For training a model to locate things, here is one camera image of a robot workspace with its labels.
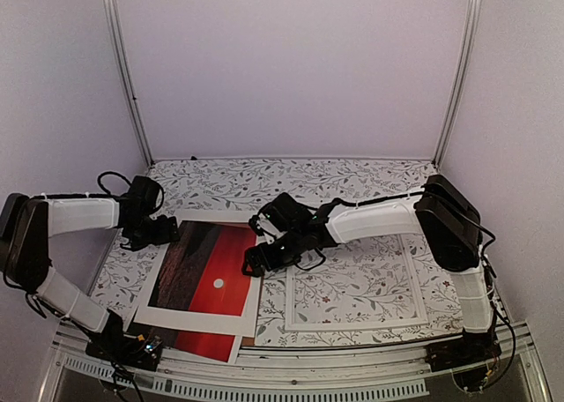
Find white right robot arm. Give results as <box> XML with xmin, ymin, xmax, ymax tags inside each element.
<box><xmin>241</xmin><ymin>175</ymin><xmax>496</xmax><ymax>363</ymax></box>

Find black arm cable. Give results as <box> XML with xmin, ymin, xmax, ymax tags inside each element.
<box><xmin>325</xmin><ymin>190</ymin><xmax>428</xmax><ymax>209</ymax></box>
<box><xmin>96</xmin><ymin>170</ymin><xmax>133</xmax><ymax>200</ymax></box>

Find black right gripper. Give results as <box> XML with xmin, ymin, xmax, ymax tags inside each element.
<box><xmin>241</xmin><ymin>228</ymin><xmax>306</xmax><ymax>278</ymax></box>

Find red sunset photo print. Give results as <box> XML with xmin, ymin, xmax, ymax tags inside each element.
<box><xmin>147</xmin><ymin>221</ymin><xmax>256</xmax><ymax>316</ymax></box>

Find brown cardboard backing board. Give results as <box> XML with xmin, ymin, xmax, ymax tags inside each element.
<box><xmin>127</xmin><ymin>322</ymin><xmax>256</xmax><ymax>346</ymax></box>

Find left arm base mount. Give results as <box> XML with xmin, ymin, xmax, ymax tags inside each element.
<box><xmin>85</xmin><ymin>331</ymin><xmax>163</xmax><ymax>372</ymax></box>

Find aluminium corner post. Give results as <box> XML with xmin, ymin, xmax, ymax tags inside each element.
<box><xmin>102</xmin><ymin>0</ymin><xmax>154</xmax><ymax>167</ymax></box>
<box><xmin>432</xmin><ymin>0</ymin><xmax>482</xmax><ymax>170</ymax></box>

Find right aluminium corner post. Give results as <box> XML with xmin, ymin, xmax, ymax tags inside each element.
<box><xmin>432</xmin><ymin>0</ymin><xmax>482</xmax><ymax>170</ymax></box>

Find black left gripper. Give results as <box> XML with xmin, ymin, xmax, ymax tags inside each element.
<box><xmin>127</xmin><ymin>214</ymin><xmax>180</xmax><ymax>252</ymax></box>

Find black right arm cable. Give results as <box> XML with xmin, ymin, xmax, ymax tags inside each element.
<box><xmin>325</xmin><ymin>190</ymin><xmax>428</xmax><ymax>209</ymax></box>

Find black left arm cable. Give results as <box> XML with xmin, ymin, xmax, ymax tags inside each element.
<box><xmin>96</xmin><ymin>170</ymin><xmax>133</xmax><ymax>200</ymax></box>

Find white picture frame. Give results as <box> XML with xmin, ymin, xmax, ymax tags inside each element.
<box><xmin>285</xmin><ymin>235</ymin><xmax>428</xmax><ymax>332</ymax></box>

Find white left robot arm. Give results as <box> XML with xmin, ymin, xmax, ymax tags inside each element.
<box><xmin>1</xmin><ymin>175</ymin><xmax>180</xmax><ymax>361</ymax></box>

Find front aluminium rail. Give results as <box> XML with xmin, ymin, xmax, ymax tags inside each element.
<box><xmin>40</xmin><ymin>323</ymin><xmax>551</xmax><ymax>401</ymax></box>

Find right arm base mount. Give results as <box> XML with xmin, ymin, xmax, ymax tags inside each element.
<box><xmin>425</xmin><ymin>331</ymin><xmax>501</xmax><ymax>393</ymax></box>

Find left aluminium corner post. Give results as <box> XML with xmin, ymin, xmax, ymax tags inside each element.
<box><xmin>102</xmin><ymin>0</ymin><xmax>154</xmax><ymax>167</ymax></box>

